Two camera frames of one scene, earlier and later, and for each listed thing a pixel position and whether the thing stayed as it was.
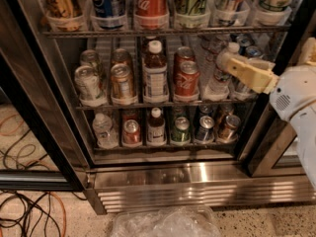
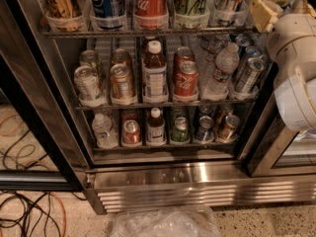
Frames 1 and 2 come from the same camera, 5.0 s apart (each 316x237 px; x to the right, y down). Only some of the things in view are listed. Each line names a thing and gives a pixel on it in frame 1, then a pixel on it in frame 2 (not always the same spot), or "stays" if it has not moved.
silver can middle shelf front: x=89 y=84 stays
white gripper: x=293 y=90 -> x=292 y=39
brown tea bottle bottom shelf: x=156 y=128 stays
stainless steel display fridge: x=120 y=82 stays
